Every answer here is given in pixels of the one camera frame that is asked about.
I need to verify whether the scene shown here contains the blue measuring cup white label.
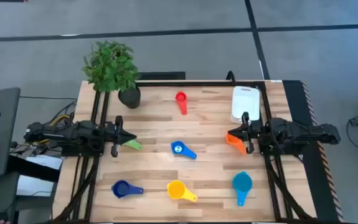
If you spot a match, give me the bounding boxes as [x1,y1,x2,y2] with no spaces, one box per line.
[170,140,197,160]

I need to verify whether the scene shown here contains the orange measuring cup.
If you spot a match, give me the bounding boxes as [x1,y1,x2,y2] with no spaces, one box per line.
[225,133,248,156]

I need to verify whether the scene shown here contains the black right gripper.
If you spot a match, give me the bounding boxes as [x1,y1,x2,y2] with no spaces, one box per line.
[227,111,262,155]

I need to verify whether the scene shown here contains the dark blue measuring cup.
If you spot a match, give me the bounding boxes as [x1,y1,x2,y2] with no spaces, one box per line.
[111,179,144,199]

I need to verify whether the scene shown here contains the green measuring cup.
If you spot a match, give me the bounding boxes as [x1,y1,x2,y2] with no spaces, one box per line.
[123,139,144,151]

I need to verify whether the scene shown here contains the yellow cables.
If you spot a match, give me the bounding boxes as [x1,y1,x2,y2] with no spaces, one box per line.
[43,114,71,146]

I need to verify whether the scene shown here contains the yellow measuring cup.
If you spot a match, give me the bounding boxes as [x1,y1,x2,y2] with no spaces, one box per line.
[166,179,198,203]

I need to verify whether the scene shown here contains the black mat with hazard stripes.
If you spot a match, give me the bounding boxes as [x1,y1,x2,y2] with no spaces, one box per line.
[283,80,345,223]

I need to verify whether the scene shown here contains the teal measuring cup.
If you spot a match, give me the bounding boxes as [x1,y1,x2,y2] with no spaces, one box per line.
[232,170,253,207]

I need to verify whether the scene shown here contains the red measuring cup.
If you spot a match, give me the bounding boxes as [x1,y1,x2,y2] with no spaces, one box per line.
[174,91,188,116]

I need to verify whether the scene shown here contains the black plant pot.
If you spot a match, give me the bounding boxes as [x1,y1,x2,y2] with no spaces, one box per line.
[118,86,141,110]

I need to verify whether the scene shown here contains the green leafy artificial plant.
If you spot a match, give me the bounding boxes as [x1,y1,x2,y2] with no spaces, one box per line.
[82,39,141,93]

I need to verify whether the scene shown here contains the black aluminium table frame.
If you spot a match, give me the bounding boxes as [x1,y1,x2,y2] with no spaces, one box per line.
[52,80,318,223]

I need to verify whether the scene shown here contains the white paper sheets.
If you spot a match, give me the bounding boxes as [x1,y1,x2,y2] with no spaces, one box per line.
[16,154,64,197]

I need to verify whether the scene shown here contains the white plastic basket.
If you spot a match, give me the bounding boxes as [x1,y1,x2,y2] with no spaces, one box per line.
[230,85,261,125]

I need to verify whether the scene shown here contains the black perforated panel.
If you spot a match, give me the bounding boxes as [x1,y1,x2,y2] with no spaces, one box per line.
[138,71,186,81]

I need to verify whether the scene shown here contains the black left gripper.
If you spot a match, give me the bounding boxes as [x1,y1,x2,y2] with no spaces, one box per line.
[105,115,138,158]

